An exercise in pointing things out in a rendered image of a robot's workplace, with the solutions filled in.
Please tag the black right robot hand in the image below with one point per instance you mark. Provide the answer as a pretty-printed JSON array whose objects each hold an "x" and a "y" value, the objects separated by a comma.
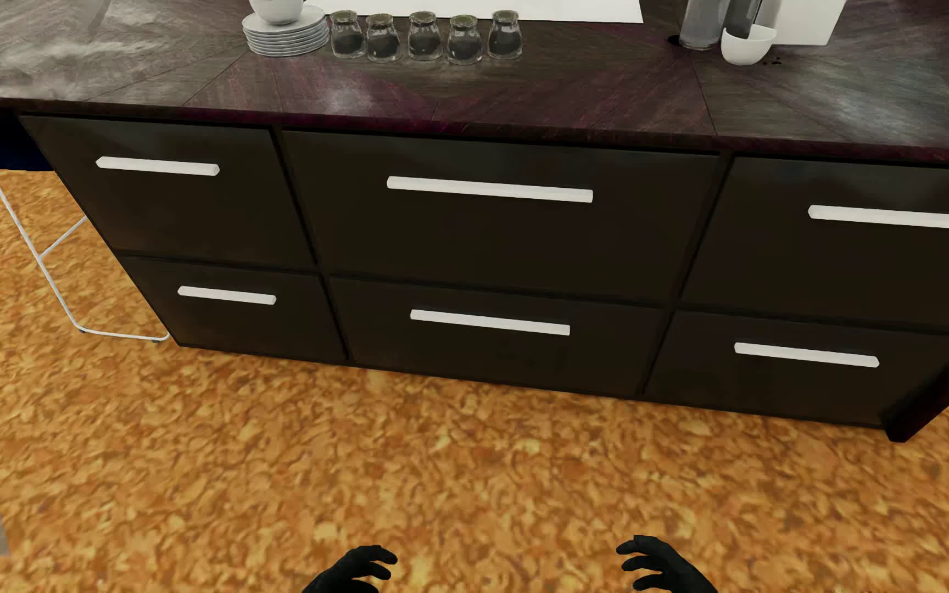
[{"x": 662, "y": 567}]

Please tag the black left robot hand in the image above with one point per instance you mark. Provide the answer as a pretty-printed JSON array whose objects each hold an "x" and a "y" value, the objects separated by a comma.
[{"x": 357, "y": 568}]

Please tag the dark wood kitchen island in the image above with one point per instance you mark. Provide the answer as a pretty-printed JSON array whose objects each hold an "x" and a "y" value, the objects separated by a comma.
[{"x": 491, "y": 156}]

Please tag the white cup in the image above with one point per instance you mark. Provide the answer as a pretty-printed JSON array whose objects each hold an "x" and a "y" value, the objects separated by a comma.
[{"x": 745, "y": 48}]

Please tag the glass spice jar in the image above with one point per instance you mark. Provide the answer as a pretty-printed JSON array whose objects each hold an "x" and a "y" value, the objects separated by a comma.
[
  {"x": 505, "y": 36},
  {"x": 424, "y": 38},
  {"x": 464, "y": 41},
  {"x": 382, "y": 38},
  {"x": 347, "y": 36}
]

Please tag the stack of white plates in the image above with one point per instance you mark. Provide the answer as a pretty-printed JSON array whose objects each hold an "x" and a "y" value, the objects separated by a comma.
[{"x": 285, "y": 38}]

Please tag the white bowl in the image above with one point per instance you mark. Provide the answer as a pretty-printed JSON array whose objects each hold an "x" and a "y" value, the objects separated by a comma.
[{"x": 277, "y": 10}]

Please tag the white rectangular mat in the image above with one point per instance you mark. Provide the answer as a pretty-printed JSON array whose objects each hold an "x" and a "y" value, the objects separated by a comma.
[{"x": 491, "y": 8}]

